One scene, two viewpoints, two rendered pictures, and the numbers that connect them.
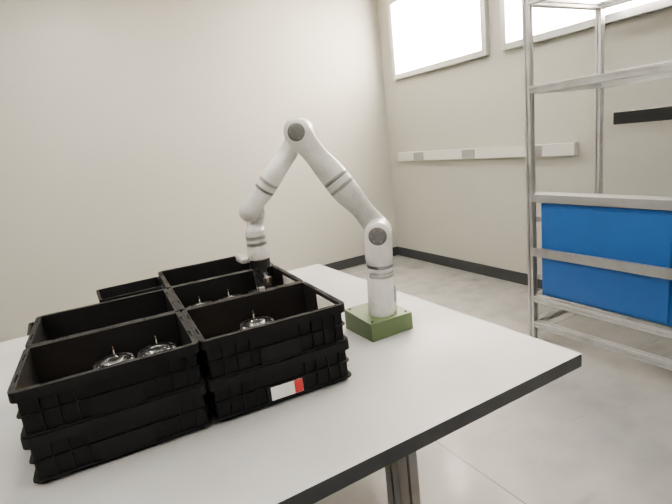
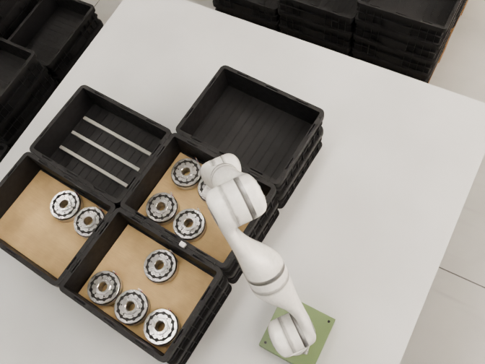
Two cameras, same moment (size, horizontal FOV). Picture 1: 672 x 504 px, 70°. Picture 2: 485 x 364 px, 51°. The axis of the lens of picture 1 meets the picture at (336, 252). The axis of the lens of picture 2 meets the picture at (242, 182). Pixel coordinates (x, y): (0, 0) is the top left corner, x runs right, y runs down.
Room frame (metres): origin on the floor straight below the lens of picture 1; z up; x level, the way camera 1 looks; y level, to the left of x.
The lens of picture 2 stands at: (1.53, -0.30, 2.34)
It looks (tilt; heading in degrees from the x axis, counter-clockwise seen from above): 65 degrees down; 73
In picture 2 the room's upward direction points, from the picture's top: 17 degrees counter-clockwise
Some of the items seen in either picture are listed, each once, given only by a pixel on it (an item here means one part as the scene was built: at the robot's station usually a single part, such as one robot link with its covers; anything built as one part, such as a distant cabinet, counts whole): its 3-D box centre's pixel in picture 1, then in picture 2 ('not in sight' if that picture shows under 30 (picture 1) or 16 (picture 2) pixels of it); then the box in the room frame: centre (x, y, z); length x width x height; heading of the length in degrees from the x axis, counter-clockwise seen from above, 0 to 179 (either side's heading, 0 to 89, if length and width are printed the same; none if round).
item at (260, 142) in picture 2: (217, 283); (250, 130); (1.86, 0.48, 0.87); 0.40 x 0.30 x 0.11; 115
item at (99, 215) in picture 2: (157, 350); (89, 221); (1.25, 0.52, 0.86); 0.10 x 0.10 x 0.01
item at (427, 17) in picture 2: not in sight; (404, 25); (2.86, 0.79, 0.37); 0.40 x 0.30 x 0.45; 119
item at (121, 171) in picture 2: (110, 332); (105, 149); (1.42, 0.72, 0.87); 0.40 x 0.30 x 0.11; 115
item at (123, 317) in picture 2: not in sight; (130, 306); (1.24, 0.20, 0.86); 0.10 x 0.10 x 0.01
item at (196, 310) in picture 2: (261, 310); (140, 280); (1.31, 0.23, 0.92); 0.40 x 0.30 x 0.02; 115
